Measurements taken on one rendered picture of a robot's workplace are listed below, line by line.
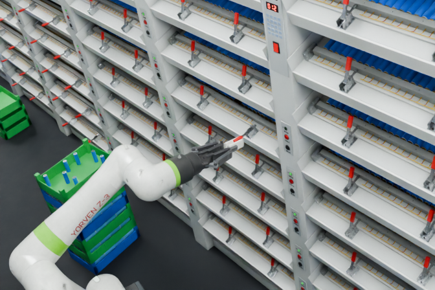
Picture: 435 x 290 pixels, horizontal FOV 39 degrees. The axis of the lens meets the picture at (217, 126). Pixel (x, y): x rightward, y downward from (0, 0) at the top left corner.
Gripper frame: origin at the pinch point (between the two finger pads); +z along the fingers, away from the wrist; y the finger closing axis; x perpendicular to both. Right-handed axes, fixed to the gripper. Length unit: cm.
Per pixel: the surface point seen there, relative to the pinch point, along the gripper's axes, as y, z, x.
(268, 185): 6.7, 10.8, -18.2
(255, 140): 3.1, 7.1, 0.3
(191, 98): -34.5, 8.8, 1.2
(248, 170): -4.3, 11.5, -17.9
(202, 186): -43, 20, -51
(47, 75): -185, 17, -47
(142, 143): -93, 22, -52
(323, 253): 30.8, 15.3, -36.3
